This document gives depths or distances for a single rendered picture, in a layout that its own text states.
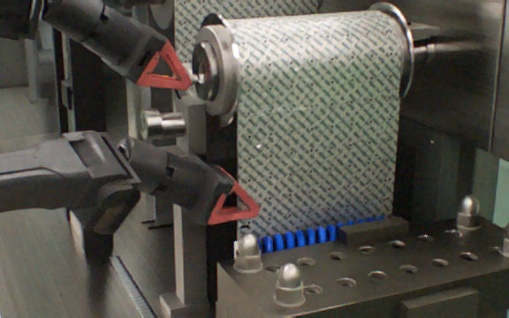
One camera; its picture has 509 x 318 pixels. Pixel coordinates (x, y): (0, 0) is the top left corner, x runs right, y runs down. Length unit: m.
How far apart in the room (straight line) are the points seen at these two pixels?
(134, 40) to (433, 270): 0.46
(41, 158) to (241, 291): 0.28
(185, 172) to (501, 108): 0.41
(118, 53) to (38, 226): 0.58
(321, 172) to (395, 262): 0.16
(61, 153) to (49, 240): 0.57
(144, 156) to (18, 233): 0.56
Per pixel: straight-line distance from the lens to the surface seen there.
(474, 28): 1.12
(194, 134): 1.08
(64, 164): 0.88
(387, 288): 0.98
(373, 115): 1.10
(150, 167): 0.96
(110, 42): 0.99
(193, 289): 1.17
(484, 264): 1.06
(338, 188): 1.11
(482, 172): 1.43
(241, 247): 0.99
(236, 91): 1.00
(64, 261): 1.36
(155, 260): 1.34
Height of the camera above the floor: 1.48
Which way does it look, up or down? 19 degrees down
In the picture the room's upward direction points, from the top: straight up
